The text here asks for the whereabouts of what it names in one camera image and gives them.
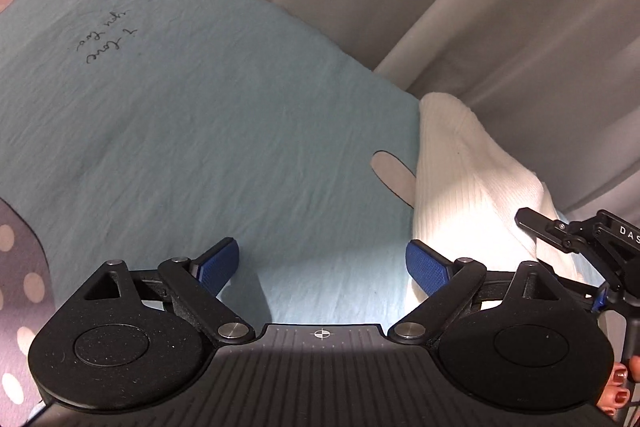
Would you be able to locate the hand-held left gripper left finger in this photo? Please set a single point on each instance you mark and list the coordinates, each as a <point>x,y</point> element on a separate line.
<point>220,264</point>

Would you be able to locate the light blue printed bedsheet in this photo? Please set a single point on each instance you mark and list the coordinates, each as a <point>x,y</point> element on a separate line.
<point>200,132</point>

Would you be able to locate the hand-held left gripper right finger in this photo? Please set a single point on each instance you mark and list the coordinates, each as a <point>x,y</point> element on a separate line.
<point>427,269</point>

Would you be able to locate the white ribbed knit sweater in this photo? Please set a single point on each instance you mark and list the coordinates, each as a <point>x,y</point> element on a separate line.
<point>460,187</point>

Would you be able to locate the person's right hand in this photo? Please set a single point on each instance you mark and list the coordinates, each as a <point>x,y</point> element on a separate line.
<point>620,389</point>

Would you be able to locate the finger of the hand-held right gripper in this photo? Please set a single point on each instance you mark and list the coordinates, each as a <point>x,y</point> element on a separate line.
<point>542,227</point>
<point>587,289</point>

